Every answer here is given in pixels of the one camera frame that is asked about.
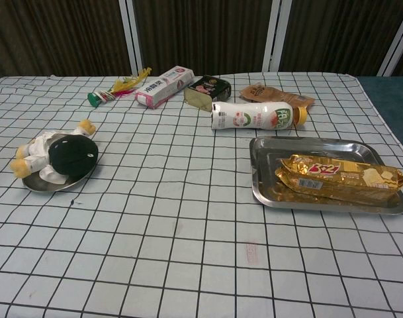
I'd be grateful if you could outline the plush doll black head white coat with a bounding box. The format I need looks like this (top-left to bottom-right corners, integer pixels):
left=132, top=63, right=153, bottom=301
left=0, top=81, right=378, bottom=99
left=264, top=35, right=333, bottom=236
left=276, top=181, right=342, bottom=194
left=9, top=119, right=100, bottom=185

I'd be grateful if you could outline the gold biscuit packet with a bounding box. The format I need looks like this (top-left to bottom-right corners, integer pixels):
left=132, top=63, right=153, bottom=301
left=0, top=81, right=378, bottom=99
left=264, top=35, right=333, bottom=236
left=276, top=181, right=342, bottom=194
left=274, top=154, right=403, bottom=203

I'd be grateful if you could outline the clear packet with dried leaf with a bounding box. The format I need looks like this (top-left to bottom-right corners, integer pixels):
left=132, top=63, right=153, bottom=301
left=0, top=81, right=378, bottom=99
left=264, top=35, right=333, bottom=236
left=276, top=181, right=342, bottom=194
left=183, top=87, right=214, bottom=112

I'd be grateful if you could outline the white yogurt drink bottle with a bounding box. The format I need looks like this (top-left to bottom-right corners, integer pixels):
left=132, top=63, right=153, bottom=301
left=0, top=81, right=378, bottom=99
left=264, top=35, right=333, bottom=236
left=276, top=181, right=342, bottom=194
left=210, top=101, right=308, bottom=132

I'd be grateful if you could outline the rectangular stainless steel tray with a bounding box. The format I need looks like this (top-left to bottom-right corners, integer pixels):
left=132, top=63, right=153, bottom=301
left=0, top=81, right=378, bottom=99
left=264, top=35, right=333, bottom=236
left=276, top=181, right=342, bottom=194
left=249, top=135, right=403, bottom=216

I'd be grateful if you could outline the black rectangular tin box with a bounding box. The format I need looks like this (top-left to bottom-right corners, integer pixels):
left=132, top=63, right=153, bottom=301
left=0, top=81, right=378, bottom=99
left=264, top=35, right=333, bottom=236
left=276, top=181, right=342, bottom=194
left=187, top=75, right=232, bottom=102

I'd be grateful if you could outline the white black grid tablecloth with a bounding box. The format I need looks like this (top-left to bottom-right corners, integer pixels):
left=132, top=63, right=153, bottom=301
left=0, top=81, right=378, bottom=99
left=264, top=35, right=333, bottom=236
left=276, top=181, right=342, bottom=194
left=0, top=72, right=403, bottom=318

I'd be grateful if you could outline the pink white toothpaste box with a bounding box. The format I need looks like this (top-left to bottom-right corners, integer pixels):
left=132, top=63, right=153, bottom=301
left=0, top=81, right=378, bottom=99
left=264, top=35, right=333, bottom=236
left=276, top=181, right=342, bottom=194
left=134, top=65, right=195, bottom=109

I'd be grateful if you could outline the brown paper pouch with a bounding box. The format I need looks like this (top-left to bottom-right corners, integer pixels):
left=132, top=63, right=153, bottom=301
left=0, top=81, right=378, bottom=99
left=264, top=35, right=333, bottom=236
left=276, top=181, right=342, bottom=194
left=239, top=82, right=316, bottom=109

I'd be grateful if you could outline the feather shuttlecock green base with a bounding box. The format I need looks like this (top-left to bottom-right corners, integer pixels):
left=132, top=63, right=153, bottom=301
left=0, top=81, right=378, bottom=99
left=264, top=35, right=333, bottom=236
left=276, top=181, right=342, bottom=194
left=87, top=67, right=153, bottom=108

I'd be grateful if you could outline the round stainless steel plate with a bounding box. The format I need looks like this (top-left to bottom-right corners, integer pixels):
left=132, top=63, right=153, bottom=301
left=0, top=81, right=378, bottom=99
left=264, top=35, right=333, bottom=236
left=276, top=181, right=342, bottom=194
left=21, top=137, right=98, bottom=193

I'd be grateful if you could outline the white partition frame post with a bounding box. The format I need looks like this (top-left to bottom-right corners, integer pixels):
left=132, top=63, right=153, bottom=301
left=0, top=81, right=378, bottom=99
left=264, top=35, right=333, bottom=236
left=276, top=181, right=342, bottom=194
left=376, top=6, right=403, bottom=77
left=118, top=0, right=146, bottom=76
left=263, top=0, right=293, bottom=73

